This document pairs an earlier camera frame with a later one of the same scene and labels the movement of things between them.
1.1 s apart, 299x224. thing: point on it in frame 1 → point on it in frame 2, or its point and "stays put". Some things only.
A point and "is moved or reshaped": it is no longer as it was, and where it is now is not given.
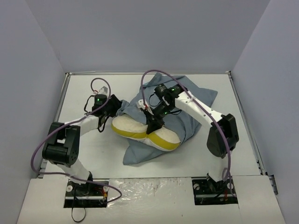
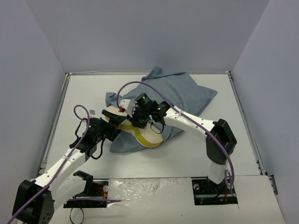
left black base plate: [87, 194] stays put
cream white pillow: [131, 126] is moved or reshaped
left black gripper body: [116, 104] → [111, 130]
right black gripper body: [153, 121] → [140, 120]
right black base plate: [208, 192] stays put
